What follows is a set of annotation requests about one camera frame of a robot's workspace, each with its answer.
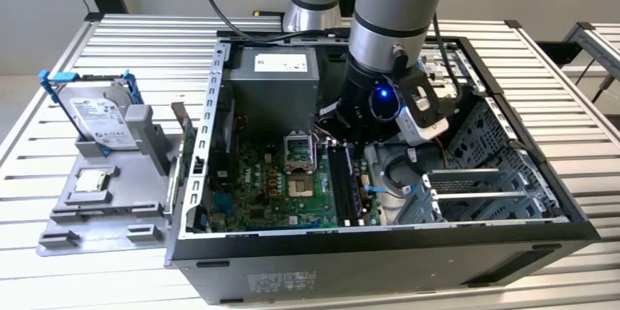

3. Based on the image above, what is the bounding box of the black cable loop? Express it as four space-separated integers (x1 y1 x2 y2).
380 152 413 198

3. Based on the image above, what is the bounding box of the green motherboard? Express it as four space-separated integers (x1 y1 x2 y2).
200 137 388 233

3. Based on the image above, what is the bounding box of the black RAM slot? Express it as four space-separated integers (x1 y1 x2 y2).
328 142 349 227
333 142 355 227

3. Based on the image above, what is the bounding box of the black grey PC case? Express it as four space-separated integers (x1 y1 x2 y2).
163 30 601 306

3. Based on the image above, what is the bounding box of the silver hard disk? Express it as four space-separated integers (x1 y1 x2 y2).
56 76 141 151

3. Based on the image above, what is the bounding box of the small aluminium slat table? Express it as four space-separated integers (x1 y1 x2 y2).
564 21 620 84

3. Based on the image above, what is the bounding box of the metal socket cover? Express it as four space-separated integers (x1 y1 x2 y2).
281 131 319 175

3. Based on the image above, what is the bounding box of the silver CPU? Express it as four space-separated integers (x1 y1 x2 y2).
76 168 112 192

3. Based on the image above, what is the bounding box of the grey power supply unit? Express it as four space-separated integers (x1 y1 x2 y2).
223 45 320 144

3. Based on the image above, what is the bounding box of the blue expansion slot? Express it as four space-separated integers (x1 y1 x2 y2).
244 221 324 232

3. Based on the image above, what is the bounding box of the grey parts rack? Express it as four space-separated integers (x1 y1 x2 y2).
36 102 195 257

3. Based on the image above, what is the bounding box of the pale grey wrist camera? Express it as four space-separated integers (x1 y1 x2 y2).
387 68 452 146

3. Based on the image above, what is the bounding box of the CPU socket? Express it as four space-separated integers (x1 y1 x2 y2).
285 171 319 198

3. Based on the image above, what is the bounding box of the blue disk carrier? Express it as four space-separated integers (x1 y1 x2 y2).
37 68 147 155

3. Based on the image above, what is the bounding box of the black case fan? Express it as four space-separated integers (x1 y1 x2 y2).
212 99 239 166

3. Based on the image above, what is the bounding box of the orange wire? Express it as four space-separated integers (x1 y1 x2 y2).
433 138 449 170

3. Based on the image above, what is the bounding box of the graphics card with metal bracket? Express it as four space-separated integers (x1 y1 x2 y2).
164 101 200 216

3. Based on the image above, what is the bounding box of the grey metal disk bay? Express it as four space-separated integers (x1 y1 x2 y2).
419 43 485 107

